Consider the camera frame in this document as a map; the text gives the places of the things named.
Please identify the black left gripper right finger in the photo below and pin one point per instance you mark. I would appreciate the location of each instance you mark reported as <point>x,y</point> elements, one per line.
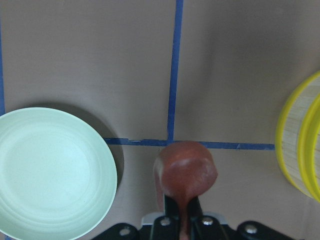
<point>208,227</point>

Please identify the green round plate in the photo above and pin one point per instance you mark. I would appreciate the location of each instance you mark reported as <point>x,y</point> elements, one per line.
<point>58,177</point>

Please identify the brown steamed bun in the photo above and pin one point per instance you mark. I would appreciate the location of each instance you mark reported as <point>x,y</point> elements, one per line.
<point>182,171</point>

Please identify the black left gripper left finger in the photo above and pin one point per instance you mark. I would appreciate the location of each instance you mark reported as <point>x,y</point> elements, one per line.
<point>154,226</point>

